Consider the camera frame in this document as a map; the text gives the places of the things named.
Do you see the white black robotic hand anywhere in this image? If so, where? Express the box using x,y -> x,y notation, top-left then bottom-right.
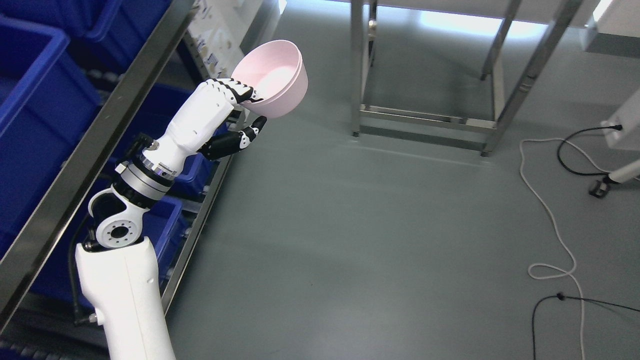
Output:
141,78 -> 266,176

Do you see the pink bowl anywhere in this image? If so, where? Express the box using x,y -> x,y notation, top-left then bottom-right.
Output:
231,39 -> 308,107
246,63 -> 309,119

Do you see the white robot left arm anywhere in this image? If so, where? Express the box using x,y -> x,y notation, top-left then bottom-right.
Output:
75,133 -> 175,360

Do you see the blue bin upper left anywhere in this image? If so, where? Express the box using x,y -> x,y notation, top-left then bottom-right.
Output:
0,15 -> 100,255

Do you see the stainless steel table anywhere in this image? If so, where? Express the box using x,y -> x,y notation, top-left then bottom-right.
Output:
350,0 -> 586,158

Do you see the white device with warning label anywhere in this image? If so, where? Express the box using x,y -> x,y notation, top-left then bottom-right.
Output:
599,89 -> 640,152

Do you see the white stand leg with caster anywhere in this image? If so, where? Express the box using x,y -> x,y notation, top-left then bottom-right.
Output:
588,159 -> 640,199

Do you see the metal shelf rack frame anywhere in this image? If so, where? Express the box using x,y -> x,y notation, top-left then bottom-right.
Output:
0,0 -> 271,346

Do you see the black power cable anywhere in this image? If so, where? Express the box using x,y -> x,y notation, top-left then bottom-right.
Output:
557,124 -> 624,177

